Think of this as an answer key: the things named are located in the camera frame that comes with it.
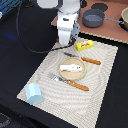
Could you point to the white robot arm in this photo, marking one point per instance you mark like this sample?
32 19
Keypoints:
67 16

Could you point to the beige bowl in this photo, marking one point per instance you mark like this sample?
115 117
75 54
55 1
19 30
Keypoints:
124 16

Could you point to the yellow butter box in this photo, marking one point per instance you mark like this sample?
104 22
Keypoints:
84 45

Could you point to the fork with wooden handle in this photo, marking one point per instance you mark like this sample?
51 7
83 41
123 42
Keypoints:
76 85

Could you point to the knife with wooden handle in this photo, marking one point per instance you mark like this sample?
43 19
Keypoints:
84 58

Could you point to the grey saucepan with handle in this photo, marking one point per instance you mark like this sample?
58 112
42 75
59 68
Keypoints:
93 18

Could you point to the beige woven placemat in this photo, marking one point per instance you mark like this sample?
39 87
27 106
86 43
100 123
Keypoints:
74 107

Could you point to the round wooden plate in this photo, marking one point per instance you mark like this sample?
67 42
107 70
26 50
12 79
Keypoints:
73 75

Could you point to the light blue milk carton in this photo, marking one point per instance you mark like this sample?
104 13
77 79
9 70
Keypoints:
33 94

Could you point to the brown stove board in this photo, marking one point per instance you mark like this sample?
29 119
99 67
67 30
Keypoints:
109 29

